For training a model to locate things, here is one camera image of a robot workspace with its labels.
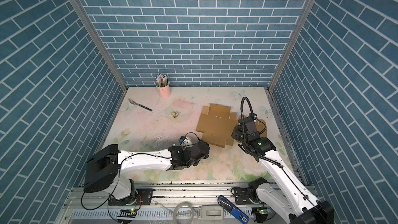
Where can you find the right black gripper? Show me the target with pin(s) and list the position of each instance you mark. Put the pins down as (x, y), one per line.
(237, 129)

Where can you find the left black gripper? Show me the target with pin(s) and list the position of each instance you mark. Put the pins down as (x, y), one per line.
(207, 144)

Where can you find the brown cardboard box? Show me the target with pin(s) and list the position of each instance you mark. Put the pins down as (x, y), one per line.
(217, 122)

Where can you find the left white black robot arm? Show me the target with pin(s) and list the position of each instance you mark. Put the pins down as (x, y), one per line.
(104, 169)

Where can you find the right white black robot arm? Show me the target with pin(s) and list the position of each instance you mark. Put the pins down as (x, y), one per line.
(296, 204)

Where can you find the grey white plastic device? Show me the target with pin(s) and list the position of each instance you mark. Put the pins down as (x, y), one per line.
(211, 212)

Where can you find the pink pen holder bucket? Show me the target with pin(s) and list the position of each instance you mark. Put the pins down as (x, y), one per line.
(164, 92)

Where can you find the blue handheld tool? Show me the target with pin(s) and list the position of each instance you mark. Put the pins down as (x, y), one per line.
(233, 210)

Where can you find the pens in bucket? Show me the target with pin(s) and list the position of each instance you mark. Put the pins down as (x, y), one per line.
(161, 80)

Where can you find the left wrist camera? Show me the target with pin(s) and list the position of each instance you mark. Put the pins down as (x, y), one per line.
(185, 141)

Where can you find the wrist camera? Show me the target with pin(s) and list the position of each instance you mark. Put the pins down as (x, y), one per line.
(185, 141)
(253, 116)

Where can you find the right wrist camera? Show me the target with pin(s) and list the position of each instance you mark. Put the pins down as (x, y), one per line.
(253, 116)

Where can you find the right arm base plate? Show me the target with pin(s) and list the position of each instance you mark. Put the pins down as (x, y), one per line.
(245, 196)

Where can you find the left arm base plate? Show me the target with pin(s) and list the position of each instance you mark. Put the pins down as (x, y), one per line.
(141, 197)

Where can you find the metal fork teal handle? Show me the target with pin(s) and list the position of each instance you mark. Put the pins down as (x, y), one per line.
(137, 104)

